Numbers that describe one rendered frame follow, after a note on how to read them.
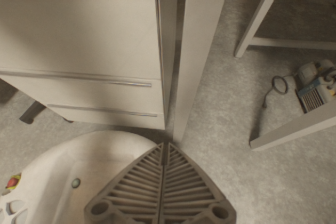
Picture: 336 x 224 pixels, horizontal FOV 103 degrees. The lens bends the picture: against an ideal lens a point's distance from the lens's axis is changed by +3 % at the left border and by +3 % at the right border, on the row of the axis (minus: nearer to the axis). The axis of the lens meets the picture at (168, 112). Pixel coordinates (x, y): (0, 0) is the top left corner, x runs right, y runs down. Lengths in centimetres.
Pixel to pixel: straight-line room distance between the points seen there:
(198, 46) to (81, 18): 20
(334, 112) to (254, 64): 87
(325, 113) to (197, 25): 50
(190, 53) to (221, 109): 76
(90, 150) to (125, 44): 37
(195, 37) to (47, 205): 60
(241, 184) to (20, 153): 128
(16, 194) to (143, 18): 58
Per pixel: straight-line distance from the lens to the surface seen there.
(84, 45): 34
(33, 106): 121
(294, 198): 104
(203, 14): 24
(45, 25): 36
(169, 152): 16
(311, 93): 127
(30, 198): 60
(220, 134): 92
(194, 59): 28
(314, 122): 65
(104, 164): 57
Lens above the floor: 82
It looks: 62 degrees down
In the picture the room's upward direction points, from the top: 1 degrees counter-clockwise
